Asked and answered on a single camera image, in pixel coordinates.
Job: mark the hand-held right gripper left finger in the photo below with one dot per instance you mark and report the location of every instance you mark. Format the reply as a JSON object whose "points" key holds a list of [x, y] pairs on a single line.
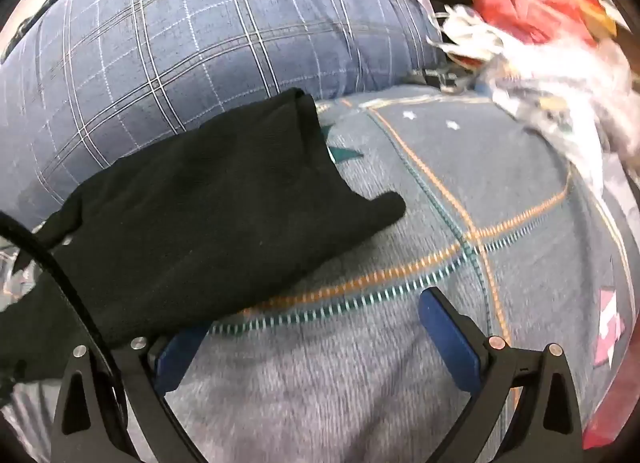
{"points": [[176, 360]]}

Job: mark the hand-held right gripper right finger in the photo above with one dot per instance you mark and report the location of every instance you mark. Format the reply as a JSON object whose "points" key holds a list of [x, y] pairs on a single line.
{"points": [[450, 343]]}

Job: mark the black pants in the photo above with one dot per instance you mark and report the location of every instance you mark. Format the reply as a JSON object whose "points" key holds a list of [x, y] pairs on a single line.
{"points": [[200, 223]]}

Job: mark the grey printed bed sheet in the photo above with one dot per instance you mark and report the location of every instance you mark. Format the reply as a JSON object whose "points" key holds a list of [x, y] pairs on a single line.
{"points": [[400, 373]]}

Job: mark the clear plastic bag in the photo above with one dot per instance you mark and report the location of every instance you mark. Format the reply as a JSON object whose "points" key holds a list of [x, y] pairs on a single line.
{"points": [[575, 73]]}

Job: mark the white crumpled paper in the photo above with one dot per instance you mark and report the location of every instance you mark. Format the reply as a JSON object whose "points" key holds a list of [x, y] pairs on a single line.
{"points": [[470, 33]]}

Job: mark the blue plaid quilt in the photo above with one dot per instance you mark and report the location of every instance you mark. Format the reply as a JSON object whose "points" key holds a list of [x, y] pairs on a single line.
{"points": [[200, 33]]}

